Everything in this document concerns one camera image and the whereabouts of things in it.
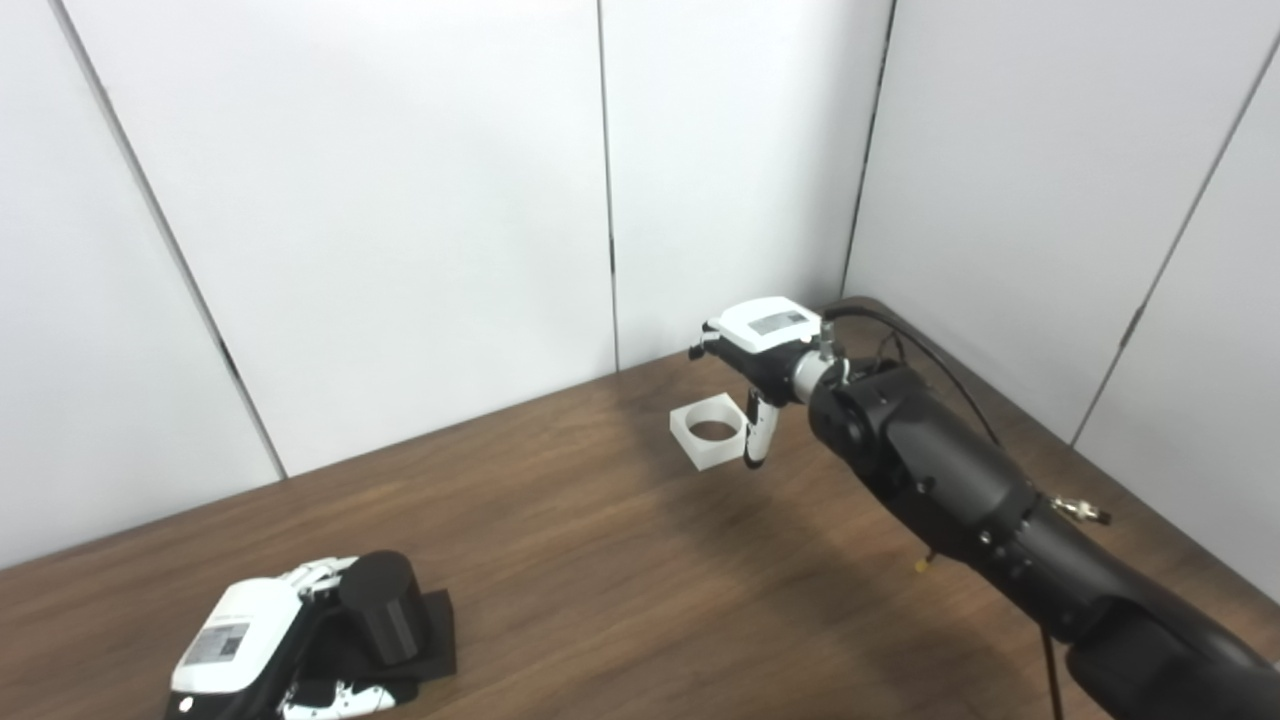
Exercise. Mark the white and black right hand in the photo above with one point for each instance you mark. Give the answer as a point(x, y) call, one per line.
point(765, 345)

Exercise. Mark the white square piece with hole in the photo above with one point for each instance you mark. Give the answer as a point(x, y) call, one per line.
point(690, 435)

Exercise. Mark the white and black left hand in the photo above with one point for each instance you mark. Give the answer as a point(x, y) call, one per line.
point(235, 635)

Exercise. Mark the black peg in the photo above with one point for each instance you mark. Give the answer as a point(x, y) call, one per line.
point(385, 600)

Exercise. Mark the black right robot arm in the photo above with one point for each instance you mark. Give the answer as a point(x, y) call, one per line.
point(960, 490)

